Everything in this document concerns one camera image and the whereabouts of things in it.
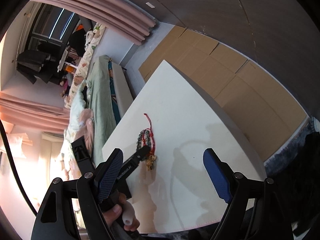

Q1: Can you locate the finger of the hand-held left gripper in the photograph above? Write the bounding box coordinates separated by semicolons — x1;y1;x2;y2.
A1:
122;146;152;167
71;136;97;174

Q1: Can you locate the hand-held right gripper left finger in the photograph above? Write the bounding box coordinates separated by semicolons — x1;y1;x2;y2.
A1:
30;148;124;240

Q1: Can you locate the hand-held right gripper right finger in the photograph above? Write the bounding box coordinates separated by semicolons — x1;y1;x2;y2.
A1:
203;148;294;240

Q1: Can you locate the grey bead bracelet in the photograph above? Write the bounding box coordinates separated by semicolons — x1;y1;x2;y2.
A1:
136;128;154;150

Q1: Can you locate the red string bracelet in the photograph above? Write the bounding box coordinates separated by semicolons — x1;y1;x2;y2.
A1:
143;113;158;172

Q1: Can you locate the person's left hand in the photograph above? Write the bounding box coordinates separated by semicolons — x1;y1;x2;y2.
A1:
102;194;139;233

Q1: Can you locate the bed with green sheet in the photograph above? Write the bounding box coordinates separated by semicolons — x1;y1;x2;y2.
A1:
64;55;137;170

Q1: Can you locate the wide pink curtain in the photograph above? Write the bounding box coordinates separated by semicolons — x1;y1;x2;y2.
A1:
0;91;72;133

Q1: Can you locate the plush toy pile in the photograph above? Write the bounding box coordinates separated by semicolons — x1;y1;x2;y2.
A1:
59;74;75;98

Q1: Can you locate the flattened cardboard sheet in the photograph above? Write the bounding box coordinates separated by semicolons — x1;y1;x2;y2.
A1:
139;26;309;162

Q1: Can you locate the printed window seat cushion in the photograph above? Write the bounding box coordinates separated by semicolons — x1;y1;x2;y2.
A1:
64;22;105;98

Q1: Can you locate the black clothing pile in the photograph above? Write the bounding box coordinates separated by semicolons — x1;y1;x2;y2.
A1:
68;29;87;57

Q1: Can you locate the grey pillow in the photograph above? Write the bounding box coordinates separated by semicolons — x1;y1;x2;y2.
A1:
80;17;94;33

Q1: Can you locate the dark window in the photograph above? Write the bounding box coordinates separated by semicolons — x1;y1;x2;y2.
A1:
30;4;80;45

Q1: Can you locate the narrow pink curtain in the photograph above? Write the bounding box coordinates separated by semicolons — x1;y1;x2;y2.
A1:
35;0;157;47

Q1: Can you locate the dark wood wardrobe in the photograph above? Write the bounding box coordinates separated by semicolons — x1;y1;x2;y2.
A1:
90;0;320;120

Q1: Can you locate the black cable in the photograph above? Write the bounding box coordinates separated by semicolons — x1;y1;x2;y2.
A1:
0;120;38;215

